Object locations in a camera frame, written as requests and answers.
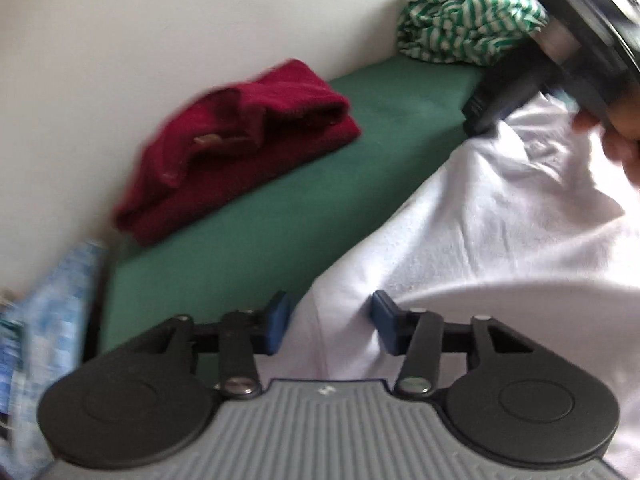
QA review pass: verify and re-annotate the blue white patterned cloth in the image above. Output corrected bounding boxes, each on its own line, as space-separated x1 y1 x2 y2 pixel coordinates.
1 240 106 479

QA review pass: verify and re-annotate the person's right hand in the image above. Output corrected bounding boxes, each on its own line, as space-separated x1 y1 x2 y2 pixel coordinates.
601 84 640 188

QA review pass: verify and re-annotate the green white striped garment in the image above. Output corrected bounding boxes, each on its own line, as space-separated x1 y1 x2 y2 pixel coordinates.
396 0 548 66

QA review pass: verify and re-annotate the folded dark red sweater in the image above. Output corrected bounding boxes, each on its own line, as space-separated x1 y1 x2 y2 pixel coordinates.
113 60 361 245

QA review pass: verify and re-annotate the green table cloth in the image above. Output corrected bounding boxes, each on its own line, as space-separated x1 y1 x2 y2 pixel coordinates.
100 56 482 351

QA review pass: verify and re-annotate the white t-shirt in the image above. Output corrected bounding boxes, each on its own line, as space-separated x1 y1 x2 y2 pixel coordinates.
259 96 639 479

